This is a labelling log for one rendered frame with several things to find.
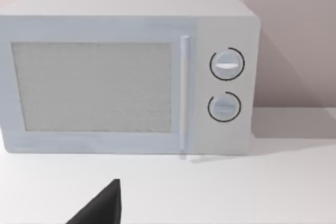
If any pale microwave door handle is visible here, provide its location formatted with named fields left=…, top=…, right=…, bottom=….
left=180, top=35, right=191, bottom=154

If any large pale microwave knob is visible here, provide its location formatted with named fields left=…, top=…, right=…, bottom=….
left=211, top=51, right=242, bottom=77

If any small pale microwave knob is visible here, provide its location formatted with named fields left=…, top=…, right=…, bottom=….
left=209, top=95, right=239, bottom=120

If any pale blue microwave door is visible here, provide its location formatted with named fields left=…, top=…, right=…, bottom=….
left=0, top=15, right=197, bottom=155

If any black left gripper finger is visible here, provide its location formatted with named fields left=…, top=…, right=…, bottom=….
left=65, top=178, right=123, bottom=224

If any pale microwave oven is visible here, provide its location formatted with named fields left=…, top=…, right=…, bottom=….
left=0, top=0, right=261, bottom=156

